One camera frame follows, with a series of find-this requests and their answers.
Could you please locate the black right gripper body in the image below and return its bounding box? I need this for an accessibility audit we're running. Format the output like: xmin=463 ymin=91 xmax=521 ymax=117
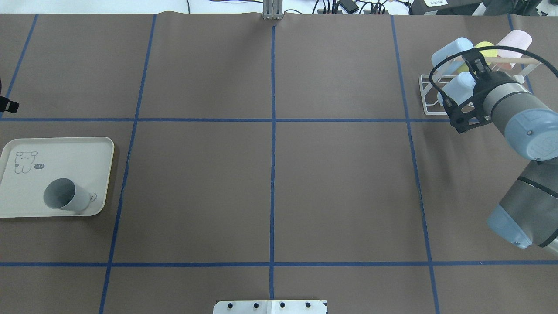
xmin=442 ymin=48 xmax=517 ymax=133

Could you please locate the yellow-green plastic cup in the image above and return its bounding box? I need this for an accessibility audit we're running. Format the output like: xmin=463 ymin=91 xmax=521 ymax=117
xmin=473 ymin=41 xmax=499 ymax=59

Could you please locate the light blue plastic cup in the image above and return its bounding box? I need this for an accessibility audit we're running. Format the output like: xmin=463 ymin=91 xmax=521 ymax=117
xmin=431 ymin=37 xmax=474 ymax=75

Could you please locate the pink plastic cup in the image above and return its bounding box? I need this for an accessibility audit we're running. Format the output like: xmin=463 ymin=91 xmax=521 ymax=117
xmin=493 ymin=30 xmax=533 ymax=70

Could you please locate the grey plastic cup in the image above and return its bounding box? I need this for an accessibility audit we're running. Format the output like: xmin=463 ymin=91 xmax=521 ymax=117
xmin=43 ymin=177 xmax=91 ymax=212

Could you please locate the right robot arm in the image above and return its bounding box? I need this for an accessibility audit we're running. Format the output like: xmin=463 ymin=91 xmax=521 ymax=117
xmin=429 ymin=47 xmax=558 ymax=255

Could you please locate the cream plastic tray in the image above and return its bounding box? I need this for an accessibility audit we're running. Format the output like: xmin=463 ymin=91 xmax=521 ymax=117
xmin=0 ymin=137 xmax=115 ymax=218

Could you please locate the black box with label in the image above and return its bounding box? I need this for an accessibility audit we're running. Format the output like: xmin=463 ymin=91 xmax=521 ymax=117
xmin=410 ymin=0 xmax=483 ymax=16

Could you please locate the white wire cup rack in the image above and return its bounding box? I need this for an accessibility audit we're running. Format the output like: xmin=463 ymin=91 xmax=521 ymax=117
xmin=419 ymin=46 xmax=546 ymax=116

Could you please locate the aluminium frame post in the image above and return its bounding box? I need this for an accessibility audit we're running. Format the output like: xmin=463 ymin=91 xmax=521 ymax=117
xmin=262 ymin=0 xmax=284 ymax=20

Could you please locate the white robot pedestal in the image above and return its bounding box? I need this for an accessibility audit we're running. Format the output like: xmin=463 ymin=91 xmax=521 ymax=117
xmin=213 ymin=300 xmax=328 ymax=314

